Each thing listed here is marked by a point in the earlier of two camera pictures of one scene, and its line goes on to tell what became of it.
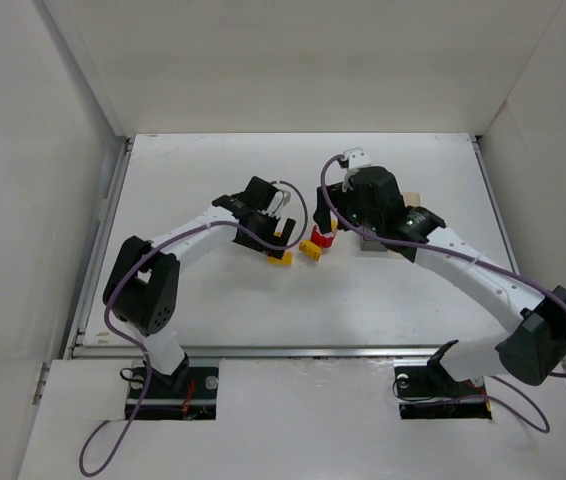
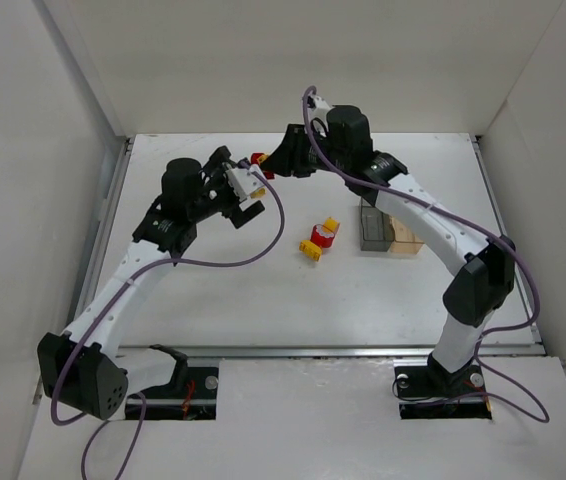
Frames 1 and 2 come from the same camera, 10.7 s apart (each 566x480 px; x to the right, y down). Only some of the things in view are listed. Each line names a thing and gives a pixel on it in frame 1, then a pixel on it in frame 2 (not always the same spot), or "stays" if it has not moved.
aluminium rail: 320,352 stays
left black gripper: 273,236 to 230,187
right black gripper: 327,203 to 292,151
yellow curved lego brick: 310,249 stays
